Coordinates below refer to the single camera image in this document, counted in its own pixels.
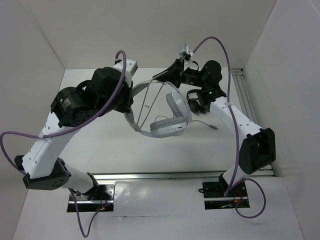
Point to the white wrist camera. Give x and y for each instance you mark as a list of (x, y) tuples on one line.
[(187, 55), (131, 67)]

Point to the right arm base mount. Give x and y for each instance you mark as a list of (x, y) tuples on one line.
[(214, 198)]

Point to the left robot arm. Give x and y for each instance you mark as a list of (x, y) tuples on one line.
[(109, 89)]

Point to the black on-ear headphones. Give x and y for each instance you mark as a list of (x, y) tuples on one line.
[(194, 103)]

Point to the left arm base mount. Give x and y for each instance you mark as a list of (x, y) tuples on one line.
[(103, 200)]

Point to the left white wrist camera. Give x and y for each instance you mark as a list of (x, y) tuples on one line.
[(131, 67)]

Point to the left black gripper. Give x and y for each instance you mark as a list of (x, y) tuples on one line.
[(128, 91)]

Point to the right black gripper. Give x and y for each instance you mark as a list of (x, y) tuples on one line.
[(174, 74)]

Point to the aluminium side rail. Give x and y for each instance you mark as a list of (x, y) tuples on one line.
[(250, 100)]

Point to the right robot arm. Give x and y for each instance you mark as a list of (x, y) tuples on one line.
[(213, 96)]

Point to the aluminium front rail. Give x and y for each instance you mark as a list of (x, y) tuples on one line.
[(157, 176)]

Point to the white over-ear headphones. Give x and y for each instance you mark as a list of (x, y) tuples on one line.
[(164, 111)]

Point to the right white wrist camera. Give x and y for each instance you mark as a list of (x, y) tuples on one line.
[(187, 55)]

